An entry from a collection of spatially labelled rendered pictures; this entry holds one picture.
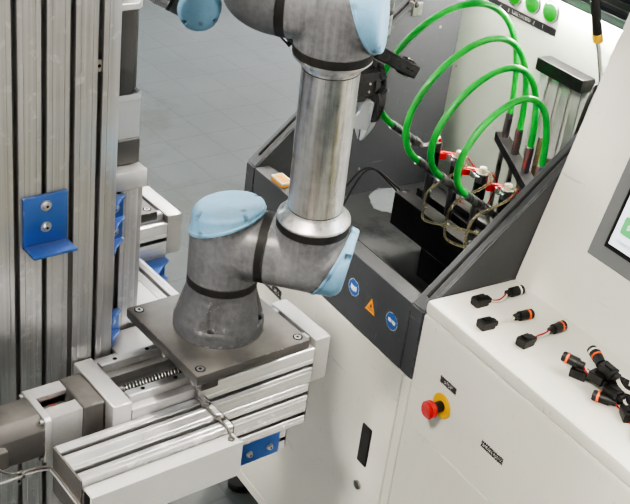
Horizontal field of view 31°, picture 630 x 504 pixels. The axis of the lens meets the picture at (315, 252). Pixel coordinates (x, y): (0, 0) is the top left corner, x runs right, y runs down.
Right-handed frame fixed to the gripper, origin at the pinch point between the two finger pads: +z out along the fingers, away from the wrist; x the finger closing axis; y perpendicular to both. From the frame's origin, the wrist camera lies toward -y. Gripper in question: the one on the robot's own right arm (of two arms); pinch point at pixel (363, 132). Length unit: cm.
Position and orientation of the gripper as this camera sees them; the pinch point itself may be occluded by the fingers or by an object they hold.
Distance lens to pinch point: 221.8
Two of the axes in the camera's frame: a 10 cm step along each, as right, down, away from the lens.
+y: -8.4, 1.8, -5.1
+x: 5.2, 4.7, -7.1
